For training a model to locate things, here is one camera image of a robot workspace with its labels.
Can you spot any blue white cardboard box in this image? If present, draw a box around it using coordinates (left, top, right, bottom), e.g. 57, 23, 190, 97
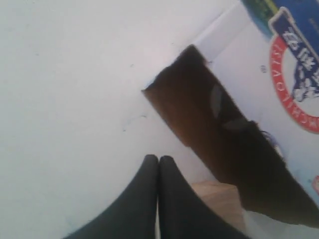
141, 0, 319, 223

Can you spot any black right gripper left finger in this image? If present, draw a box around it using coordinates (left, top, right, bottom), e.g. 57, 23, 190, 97
66, 154, 159, 239

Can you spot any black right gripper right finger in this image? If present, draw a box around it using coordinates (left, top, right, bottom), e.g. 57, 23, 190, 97
158, 156, 248, 239

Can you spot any light wooden cube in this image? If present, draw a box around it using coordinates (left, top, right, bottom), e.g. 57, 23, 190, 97
191, 181, 244, 227

